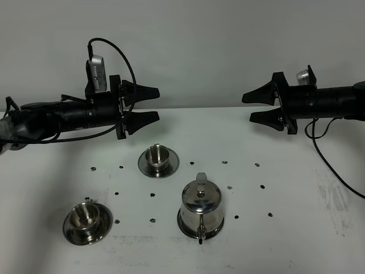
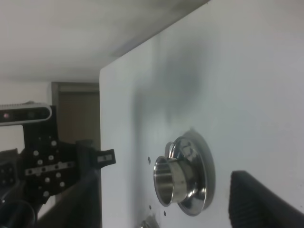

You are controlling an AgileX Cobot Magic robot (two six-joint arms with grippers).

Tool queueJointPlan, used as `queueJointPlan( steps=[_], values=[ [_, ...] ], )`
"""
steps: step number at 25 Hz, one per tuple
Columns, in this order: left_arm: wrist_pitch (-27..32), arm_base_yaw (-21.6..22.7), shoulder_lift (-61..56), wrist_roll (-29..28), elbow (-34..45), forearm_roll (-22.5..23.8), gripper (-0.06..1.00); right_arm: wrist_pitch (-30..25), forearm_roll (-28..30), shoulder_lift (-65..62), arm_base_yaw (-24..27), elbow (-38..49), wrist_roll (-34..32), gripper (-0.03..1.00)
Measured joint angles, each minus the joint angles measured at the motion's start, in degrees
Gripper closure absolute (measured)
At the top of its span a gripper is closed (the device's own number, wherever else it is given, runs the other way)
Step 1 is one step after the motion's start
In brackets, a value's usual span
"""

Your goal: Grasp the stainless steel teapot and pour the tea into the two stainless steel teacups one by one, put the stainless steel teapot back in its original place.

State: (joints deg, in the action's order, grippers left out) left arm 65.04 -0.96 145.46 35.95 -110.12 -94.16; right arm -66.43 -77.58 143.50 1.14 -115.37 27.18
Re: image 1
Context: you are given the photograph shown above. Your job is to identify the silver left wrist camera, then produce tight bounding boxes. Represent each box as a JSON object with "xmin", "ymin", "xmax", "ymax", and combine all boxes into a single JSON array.
[{"xmin": 86, "ymin": 55, "xmax": 107, "ymax": 93}]

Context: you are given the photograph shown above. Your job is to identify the black left camera cable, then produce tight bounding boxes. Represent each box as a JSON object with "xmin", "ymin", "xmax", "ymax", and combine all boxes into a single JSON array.
[{"xmin": 36, "ymin": 37, "xmax": 137, "ymax": 143}]

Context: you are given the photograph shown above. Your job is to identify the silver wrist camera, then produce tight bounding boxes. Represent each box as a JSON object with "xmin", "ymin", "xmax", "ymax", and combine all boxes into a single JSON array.
[
  {"xmin": 296, "ymin": 65, "xmax": 317, "ymax": 86},
  {"xmin": 86, "ymin": 55, "xmax": 107, "ymax": 93}
]

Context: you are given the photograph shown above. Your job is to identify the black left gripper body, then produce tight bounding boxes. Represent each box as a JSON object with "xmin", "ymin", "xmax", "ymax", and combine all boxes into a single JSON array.
[{"xmin": 85, "ymin": 75, "xmax": 126, "ymax": 140}]

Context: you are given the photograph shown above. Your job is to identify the stainless steel teapot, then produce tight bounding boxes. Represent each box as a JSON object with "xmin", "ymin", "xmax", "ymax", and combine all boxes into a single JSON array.
[{"xmin": 179, "ymin": 172, "xmax": 224, "ymax": 245}]

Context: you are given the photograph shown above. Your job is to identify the near stainless steel teacup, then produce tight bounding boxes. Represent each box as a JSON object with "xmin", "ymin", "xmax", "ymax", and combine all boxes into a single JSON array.
[{"xmin": 68, "ymin": 202, "xmax": 100, "ymax": 231}]

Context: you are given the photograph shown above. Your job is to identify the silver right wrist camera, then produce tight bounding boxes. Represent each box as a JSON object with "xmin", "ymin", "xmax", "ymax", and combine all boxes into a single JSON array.
[{"xmin": 296, "ymin": 65, "xmax": 317, "ymax": 86}]

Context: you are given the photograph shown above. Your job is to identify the far stainless steel teacup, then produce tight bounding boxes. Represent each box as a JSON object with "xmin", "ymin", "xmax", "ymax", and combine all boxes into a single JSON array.
[{"xmin": 145, "ymin": 144, "xmax": 169, "ymax": 169}]

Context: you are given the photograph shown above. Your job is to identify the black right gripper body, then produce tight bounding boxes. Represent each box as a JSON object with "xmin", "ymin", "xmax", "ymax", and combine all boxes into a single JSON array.
[{"xmin": 271, "ymin": 72, "xmax": 317, "ymax": 134}]

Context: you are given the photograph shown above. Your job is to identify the stainless steel teacup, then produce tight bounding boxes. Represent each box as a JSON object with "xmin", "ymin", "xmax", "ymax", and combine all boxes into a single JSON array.
[
  {"xmin": 68, "ymin": 202, "xmax": 100, "ymax": 231},
  {"xmin": 145, "ymin": 144, "xmax": 169, "ymax": 169}
]

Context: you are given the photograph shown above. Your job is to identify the steel teapot saucer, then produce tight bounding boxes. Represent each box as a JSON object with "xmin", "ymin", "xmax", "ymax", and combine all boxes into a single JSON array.
[{"xmin": 177, "ymin": 209, "xmax": 224, "ymax": 244}]

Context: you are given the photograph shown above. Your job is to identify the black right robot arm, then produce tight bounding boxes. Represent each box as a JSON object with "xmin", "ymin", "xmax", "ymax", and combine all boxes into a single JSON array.
[{"xmin": 242, "ymin": 70, "xmax": 364, "ymax": 135}]

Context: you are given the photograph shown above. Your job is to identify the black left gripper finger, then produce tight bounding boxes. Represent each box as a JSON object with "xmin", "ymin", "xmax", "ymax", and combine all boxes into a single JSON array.
[
  {"xmin": 124, "ymin": 111, "xmax": 159, "ymax": 135},
  {"xmin": 121, "ymin": 80, "xmax": 159, "ymax": 105}
]

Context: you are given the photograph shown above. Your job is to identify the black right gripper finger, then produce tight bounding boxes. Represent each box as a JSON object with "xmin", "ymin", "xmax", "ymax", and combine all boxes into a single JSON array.
[
  {"xmin": 249, "ymin": 108, "xmax": 285, "ymax": 131},
  {"xmin": 242, "ymin": 81, "xmax": 276, "ymax": 105}
]

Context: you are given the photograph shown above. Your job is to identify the far stainless steel saucer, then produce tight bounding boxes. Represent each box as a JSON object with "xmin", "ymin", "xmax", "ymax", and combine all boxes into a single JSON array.
[{"xmin": 138, "ymin": 148, "xmax": 180, "ymax": 179}]

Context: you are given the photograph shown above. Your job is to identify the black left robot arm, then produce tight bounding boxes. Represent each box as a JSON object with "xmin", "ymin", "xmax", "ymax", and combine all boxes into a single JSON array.
[{"xmin": 1, "ymin": 75, "xmax": 160, "ymax": 153}]

